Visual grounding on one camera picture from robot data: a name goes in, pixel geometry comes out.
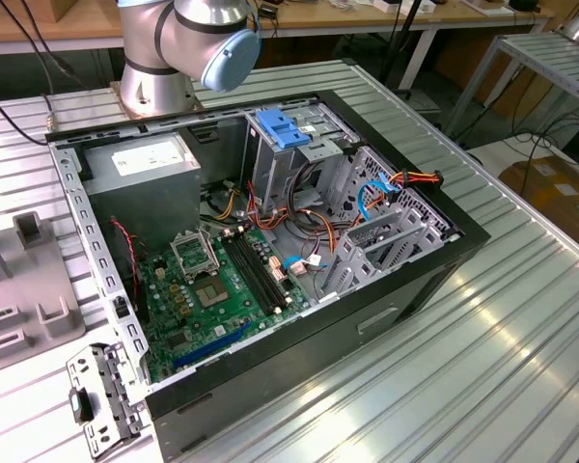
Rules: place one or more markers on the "grey metal drive cage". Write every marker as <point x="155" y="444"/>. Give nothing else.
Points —
<point x="275" y="169"/>

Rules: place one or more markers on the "grey metal disk bay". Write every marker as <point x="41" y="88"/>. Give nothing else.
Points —
<point x="432" y="235"/>

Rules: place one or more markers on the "small brown cardboard box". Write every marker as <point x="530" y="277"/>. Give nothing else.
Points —
<point x="63" y="9"/>

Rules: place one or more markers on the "blue expansion slot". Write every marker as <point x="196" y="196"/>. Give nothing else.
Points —
<point x="212" y="345"/>

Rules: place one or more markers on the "wooden desk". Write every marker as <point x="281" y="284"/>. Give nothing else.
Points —
<point x="347" y="17"/>

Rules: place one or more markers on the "blue plastic drive latch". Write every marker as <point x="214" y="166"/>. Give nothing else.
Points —
<point x="282" y="130"/>

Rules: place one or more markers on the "black open PC case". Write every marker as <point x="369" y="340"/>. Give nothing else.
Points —
<point x="294" y="366"/>

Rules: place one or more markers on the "grey parts rack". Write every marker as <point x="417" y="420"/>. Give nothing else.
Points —
<point x="24" y="284"/>

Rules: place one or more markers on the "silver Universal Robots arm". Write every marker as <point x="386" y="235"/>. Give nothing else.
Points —
<point x="149" y="87"/>

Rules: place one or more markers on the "metal rear slot bracket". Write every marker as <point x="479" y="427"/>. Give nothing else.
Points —
<point x="111" y="386"/>

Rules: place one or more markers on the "metal slat side table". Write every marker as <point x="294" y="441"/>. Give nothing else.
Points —
<point x="550" y="53"/>

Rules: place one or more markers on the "black tripod stand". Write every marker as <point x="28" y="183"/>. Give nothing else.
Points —
<point x="407" y="29"/>

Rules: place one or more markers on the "black plastic latch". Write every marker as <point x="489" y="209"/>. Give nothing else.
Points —
<point x="81" y="407"/>

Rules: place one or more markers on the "green motherboard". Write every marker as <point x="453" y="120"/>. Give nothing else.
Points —
<point x="231" y="313"/>

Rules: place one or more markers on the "grey power supply unit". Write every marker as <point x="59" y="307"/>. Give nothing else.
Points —
<point x="145" y="202"/>

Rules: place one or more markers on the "small white box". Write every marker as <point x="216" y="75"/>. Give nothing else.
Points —
<point x="386" y="6"/>

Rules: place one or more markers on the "black round device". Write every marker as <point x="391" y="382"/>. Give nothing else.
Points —
<point x="523" y="5"/>

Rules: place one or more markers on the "black RAM slot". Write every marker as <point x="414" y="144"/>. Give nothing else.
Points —
<point x="263" y="272"/>
<point x="250" y="272"/>
<point x="270" y="272"/>
<point x="256" y="272"/>

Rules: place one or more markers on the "brown cardboard floor box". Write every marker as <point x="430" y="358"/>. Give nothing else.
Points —
<point x="555" y="193"/>

